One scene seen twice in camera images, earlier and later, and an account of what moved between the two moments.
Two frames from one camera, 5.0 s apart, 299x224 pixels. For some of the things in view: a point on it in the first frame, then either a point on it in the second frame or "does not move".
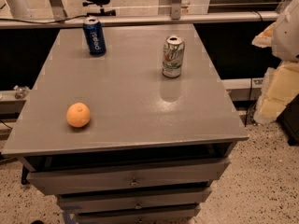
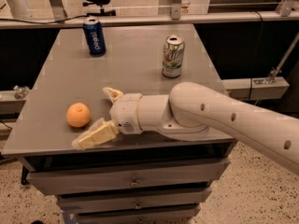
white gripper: [287, 35] -> [124, 113]
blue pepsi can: [94, 35] does not move
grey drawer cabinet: [138, 134] does not move
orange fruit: [78, 115] does not move
